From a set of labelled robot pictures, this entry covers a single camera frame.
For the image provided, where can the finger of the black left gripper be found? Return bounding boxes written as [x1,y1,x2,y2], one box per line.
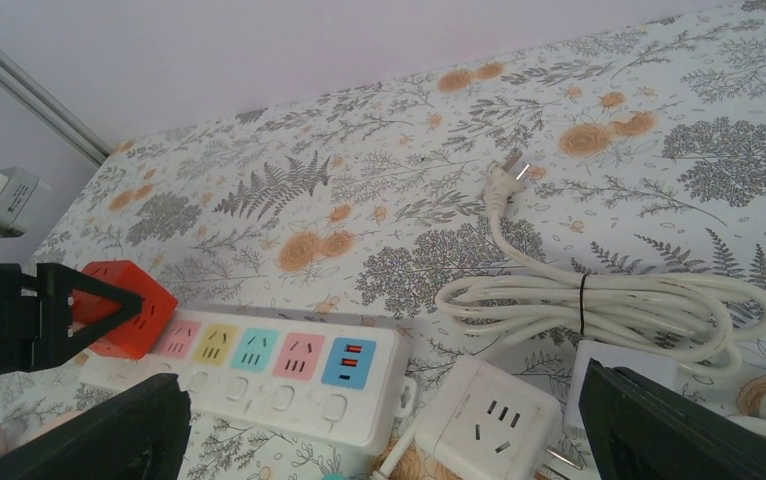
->
[35,262,143,365]

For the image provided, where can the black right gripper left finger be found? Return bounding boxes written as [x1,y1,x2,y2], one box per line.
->
[0,373,191,479]

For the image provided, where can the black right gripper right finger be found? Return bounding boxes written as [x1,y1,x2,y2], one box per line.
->
[585,378,766,479]

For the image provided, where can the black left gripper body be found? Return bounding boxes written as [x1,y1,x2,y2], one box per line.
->
[0,263,72,375]

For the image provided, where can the red cube socket adapter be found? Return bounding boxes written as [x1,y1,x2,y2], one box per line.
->
[71,260,180,361]

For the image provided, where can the white cube socket adapter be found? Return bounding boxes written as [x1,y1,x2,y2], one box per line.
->
[369,355,583,480]

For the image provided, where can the white multicolour power strip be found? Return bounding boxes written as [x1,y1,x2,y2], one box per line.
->
[79,309,418,454]

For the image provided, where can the white small charger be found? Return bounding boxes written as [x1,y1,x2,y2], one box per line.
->
[563,340,678,432]

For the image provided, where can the floral patterned table mat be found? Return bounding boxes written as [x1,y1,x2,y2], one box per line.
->
[24,1,766,415]

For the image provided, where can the white coiled power cord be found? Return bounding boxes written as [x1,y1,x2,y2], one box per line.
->
[434,147,766,380]

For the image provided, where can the aluminium corner frame post left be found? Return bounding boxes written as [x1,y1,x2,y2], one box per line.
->
[0,49,113,166]

